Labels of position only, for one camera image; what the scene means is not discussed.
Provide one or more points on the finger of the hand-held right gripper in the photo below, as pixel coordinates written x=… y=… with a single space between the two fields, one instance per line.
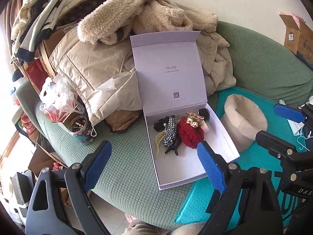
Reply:
x=288 y=113
x=273 y=142

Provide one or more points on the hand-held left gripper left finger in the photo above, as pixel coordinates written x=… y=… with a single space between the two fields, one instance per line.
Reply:
x=96 y=166

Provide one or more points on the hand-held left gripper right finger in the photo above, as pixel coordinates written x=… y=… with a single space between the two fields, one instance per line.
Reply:
x=211 y=167

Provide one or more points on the red fluffy scrunchie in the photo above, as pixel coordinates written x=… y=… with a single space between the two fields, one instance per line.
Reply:
x=190 y=133

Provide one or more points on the black duckbill hair clip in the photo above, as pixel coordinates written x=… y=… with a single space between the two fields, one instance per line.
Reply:
x=172 y=149

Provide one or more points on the black white checkered scrunchie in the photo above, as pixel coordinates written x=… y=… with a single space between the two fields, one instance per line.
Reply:
x=171 y=133

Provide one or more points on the small black hair accessory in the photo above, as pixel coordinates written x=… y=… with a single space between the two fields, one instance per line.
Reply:
x=205 y=114

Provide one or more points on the clear claw clip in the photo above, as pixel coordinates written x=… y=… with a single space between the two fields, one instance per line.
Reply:
x=193 y=114

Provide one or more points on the yellow hair clip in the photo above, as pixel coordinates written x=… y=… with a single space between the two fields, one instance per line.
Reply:
x=158 y=144

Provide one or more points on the black claw clip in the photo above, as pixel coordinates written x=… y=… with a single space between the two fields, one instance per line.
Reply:
x=160 y=125

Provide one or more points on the lavender gift box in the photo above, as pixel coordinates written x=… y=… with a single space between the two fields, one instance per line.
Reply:
x=171 y=78

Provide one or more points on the teal bubble mailer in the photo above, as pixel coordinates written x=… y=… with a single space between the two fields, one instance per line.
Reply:
x=247 y=161

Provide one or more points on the beige cap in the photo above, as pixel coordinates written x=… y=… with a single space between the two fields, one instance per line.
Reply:
x=242 y=122

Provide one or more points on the glass jar with teal label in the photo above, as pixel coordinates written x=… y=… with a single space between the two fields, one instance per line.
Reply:
x=79 y=127

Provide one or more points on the brown fur cloth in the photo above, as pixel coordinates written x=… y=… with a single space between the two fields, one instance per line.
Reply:
x=122 y=120

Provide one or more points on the brown cardboard box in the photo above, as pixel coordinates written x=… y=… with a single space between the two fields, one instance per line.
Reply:
x=44 y=158

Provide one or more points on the pink slipper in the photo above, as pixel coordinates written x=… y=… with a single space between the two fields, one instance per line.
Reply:
x=130 y=217

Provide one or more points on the printed cardboard box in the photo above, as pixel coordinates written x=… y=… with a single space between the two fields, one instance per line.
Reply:
x=303 y=44

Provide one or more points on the clear plastic bag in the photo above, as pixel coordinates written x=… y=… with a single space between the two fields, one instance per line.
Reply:
x=58 y=98

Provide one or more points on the black box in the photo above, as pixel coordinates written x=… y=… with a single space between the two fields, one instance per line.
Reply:
x=22 y=191

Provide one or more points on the beige fleece trouser leg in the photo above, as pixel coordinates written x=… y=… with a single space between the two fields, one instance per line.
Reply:
x=146 y=229

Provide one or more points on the pink tissue paper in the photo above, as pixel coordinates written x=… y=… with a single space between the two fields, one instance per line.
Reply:
x=297 y=19

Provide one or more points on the red carton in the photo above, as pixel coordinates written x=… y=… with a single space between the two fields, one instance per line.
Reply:
x=34 y=72

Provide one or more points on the black white striped garment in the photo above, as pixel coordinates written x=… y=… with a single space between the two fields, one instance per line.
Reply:
x=36 y=29

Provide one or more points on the beige fleece coat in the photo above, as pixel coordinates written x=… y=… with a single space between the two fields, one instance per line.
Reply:
x=110 y=17

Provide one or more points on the dark brown fur garment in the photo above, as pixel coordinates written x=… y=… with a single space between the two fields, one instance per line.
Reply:
x=83 y=8

